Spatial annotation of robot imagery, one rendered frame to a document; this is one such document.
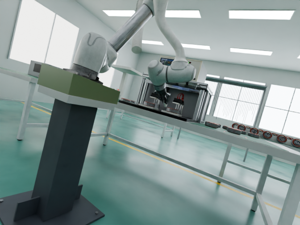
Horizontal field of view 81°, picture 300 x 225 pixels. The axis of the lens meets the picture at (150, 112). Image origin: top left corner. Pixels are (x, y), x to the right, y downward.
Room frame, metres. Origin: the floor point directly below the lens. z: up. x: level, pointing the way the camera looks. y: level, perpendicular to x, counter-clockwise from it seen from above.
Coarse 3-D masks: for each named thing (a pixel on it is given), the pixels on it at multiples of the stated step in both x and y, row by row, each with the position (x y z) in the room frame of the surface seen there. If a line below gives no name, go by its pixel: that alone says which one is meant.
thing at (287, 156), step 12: (120, 108) 1.51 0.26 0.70; (132, 108) 1.46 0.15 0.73; (168, 120) 1.32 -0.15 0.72; (180, 120) 1.31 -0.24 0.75; (204, 132) 1.20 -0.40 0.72; (216, 132) 1.17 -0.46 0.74; (240, 144) 1.10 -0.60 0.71; (252, 144) 1.07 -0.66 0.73; (276, 144) 1.59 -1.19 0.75; (276, 156) 1.02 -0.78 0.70; (288, 156) 0.99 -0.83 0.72
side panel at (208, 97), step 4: (208, 92) 1.74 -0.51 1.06; (208, 96) 1.88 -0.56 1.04; (208, 100) 1.94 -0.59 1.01; (204, 104) 1.73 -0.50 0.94; (208, 104) 1.95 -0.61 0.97; (204, 108) 1.84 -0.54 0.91; (204, 112) 1.91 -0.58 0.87; (204, 116) 1.96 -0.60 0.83; (200, 120) 1.73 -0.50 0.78; (204, 120) 1.96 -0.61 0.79
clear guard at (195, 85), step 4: (172, 84) 1.45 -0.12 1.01; (176, 84) 1.44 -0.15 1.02; (180, 84) 1.43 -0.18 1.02; (184, 84) 1.43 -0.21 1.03; (188, 84) 1.42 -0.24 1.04; (192, 84) 1.41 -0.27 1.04; (196, 84) 1.41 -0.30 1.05; (192, 88) 1.37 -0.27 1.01; (196, 88) 1.67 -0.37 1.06; (200, 88) 1.60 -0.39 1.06
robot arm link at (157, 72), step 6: (156, 60) 1.07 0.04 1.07; (150, 66) 1.06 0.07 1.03; (156, 66) 1.04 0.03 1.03; (162, 66) 1.08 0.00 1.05; (150, 72) 1.07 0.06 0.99; (156, 72) 1.06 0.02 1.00; (162, 72) 1.07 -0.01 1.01; (150, 78) 1.11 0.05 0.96; (156, 78) 1.09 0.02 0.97; (162, 78) 1.08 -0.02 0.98; (156, 84) 1.15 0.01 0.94
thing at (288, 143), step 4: (236, 128) 2.49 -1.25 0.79; (248, 132) 2.42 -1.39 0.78; (252, 132) 2.40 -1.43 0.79; (260, 132) 2.37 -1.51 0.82; (260, 136) 2.36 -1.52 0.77; (272, 136) 2.30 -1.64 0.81; (276, 136) 2.29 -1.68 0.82; (272, 140) 2.30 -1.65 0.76; (276, 140) 2.28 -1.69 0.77; (288, 140) 2.23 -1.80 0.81; (288, 144) 2.22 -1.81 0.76
